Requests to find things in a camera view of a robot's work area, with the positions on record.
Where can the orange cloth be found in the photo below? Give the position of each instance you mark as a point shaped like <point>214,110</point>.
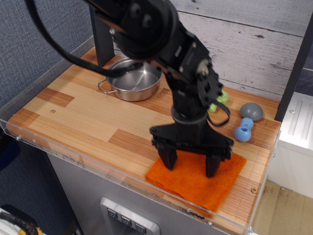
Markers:
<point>188,179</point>

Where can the green toy broccoli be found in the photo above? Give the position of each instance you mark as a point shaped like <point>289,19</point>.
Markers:
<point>221,99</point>

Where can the silver cabinet with button panel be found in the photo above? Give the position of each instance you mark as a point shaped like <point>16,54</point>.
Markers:
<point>104,207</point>

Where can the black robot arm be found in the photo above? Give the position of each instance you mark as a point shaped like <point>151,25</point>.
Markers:
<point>150,31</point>

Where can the stainless steel pot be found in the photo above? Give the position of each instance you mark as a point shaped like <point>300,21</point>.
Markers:
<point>136,85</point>

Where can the white metal box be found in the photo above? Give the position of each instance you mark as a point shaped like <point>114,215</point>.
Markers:
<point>292,163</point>

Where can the blue dumbbell shaped toy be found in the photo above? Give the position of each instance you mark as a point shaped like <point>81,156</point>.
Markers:
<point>243,132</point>

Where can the grey half dome toy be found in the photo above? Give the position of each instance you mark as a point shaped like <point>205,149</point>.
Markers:
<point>252,110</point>

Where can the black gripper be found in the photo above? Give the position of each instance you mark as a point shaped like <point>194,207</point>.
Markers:
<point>196,137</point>

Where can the dark left vertical post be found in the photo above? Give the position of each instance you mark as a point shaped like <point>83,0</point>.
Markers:
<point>102,39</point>

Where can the yellow tape piece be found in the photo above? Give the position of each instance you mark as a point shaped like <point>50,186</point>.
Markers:
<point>29,231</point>

